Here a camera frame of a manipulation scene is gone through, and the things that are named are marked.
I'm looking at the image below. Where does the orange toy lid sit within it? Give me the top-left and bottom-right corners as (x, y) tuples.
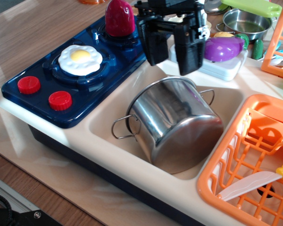
(78, 0), (106, 5)

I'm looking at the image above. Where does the red stove knob left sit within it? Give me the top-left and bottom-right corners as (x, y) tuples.
(17, 76), (41, 95)

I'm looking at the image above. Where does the orange basket frame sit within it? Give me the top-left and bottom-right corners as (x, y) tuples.
(260, 0), (283, 80)

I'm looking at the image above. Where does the red stove knob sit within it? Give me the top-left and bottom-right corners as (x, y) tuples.
(17, 76), (41, 95)
(48, 91), (73, 111)

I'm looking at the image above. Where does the green toy cutting board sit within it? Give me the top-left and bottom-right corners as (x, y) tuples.
(221, 0), (282, 18)

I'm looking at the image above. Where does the white toy knife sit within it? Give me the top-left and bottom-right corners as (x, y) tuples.
(217, 171), (283, 202)

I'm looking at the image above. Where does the green toy cucumber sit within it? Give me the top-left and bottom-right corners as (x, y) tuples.
(251, 40), (264, 60)

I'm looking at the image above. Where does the light blue toy utensil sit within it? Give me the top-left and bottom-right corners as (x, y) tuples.
(271, 49), (283, 61)

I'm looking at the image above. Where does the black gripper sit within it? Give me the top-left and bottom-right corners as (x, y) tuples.
(134, 0), (208, 75)

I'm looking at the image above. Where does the black cable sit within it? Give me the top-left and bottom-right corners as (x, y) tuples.
(0, 192), (15, 226)

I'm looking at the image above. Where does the toy fried egg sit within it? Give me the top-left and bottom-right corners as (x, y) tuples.
(58, 45), (103, 76)

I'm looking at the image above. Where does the red stove knob right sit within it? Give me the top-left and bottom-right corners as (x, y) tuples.
(48, 91), (73, 111)

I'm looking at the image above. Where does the black metal bracket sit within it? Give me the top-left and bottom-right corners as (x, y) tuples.
(12, 210), (62, 226)

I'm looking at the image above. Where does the blue toy stove top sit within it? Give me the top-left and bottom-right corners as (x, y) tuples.
(1, 15), (172, 129)

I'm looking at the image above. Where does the purple toy eggplant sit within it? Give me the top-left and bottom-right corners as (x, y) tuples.
(204, 34), (250, 62)

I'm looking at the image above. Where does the small steel pan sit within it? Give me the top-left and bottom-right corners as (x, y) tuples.
(216, 8), (273, 43)

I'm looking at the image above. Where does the magenta toy dome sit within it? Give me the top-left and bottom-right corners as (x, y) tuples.
(105, 0), (135, 37)

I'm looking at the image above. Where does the stainless steel pot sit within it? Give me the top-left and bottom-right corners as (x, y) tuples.
(124, 76), (224, 174)

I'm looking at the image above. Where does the orange dish rack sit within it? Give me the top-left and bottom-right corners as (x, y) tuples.
(197, 94), (283, 226)

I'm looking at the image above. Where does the white toy faucet base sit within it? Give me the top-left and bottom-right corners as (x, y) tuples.
(168, 44), (249, 81)

